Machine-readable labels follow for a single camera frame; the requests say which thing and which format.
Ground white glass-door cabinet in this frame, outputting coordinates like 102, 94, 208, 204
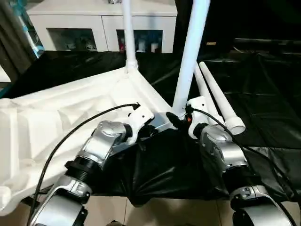
26, 0, 178, 53

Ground black work mat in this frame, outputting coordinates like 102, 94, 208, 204
0, 49, 301, 208

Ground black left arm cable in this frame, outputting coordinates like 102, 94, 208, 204
28, 104, 141, 226

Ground black case with yellow label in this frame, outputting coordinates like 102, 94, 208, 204
175, 0, 301, 59

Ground white plastic table leg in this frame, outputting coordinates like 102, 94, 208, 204
194, 64, 222, 119
121, 0, 140, 75
199, 61, 246, 135
171, 0, 211, 118

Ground grey curtain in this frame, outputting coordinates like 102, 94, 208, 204
0, 0, 45, 83

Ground white upturned plastic table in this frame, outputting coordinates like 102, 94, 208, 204
0, 66, 178, 215

